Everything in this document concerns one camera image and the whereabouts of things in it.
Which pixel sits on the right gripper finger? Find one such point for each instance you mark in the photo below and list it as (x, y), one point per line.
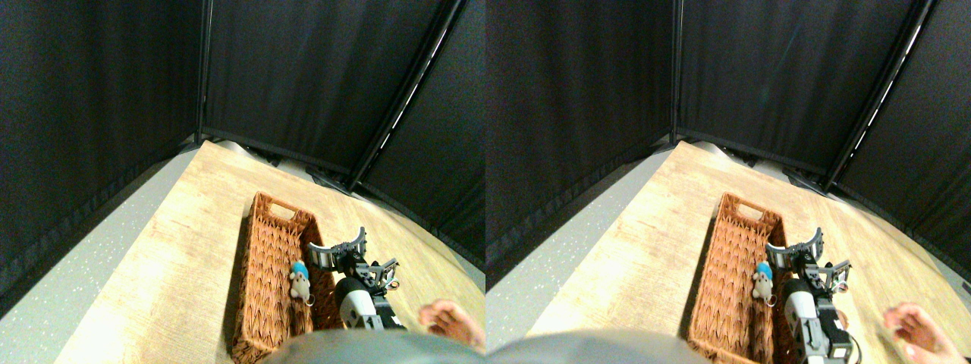
(322, 256)
(355, 243)
(813, 243)
(781, 256)

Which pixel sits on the white toy with blue hat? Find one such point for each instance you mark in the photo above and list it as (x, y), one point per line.
(762, 282)
(300, 282)

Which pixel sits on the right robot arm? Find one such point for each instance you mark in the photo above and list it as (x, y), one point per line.
(356, 303)
(804, 318)

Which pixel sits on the person's hand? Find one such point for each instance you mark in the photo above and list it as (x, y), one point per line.
(914, 334)
(451, 322)

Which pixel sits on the curtain stand foot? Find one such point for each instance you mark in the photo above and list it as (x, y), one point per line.
(806, 184)
(330, 183)

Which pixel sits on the brown wicker basket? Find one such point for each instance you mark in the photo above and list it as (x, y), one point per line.
(728, 303)
(265, 303)

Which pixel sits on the curtain stand pole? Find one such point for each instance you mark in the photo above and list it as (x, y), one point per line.
(366, 161)
(840, 163)
(203, 68)
(677, 68)

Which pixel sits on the black bracket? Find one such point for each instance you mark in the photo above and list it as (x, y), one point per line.
(385, 271)

